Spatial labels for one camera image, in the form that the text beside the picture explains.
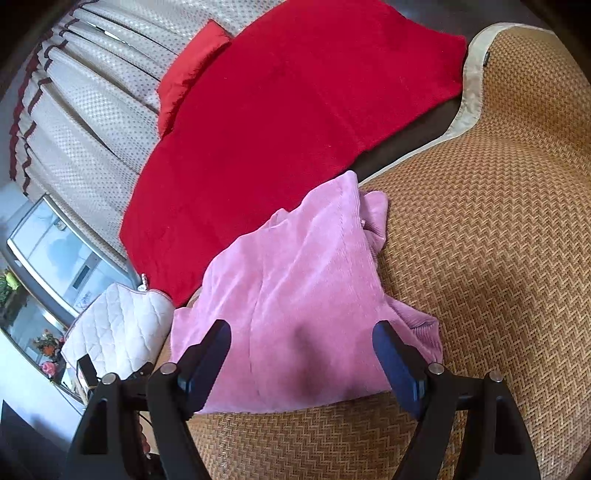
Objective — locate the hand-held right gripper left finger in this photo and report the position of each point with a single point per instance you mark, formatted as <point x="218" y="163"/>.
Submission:
<point x="207" y="364"/>

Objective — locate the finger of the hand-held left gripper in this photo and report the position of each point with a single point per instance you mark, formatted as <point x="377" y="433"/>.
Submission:
<point x="138" y="370"/>

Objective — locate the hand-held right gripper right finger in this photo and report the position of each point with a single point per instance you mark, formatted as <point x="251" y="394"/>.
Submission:
<point x="399" y="369"/>

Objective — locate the pink flower bunch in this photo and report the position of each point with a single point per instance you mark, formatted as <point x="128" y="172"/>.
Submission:
<point x="48" y="369"/>

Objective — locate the orange flower bunch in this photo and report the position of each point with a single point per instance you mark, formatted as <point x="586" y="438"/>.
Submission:
<point x="48" y="344"/>

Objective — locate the white quilted cushion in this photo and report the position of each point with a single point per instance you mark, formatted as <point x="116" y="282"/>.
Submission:
<point x="120" y="323"/>

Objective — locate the small pink white object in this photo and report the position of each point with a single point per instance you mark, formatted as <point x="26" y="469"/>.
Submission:
<point x="145" y="281"/>

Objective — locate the green plant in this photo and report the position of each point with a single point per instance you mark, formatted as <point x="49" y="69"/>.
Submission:
<point x="9" y="286"/>

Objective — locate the aluminium framed window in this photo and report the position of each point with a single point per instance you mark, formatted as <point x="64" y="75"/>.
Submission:
<point x="55" y="244"/>

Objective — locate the woven rattan mat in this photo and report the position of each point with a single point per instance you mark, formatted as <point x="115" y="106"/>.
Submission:
<point x="485" y="230"/>

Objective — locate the red blanket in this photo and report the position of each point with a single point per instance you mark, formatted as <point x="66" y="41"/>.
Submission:
<point x="277" y="138"/>

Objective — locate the beige dotted curtain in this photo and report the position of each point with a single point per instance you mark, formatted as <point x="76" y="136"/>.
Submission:
<point x="92" y="129"/>

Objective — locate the red quilted pillow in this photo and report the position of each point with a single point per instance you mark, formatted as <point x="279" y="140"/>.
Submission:
<point x="189" y="74"/>

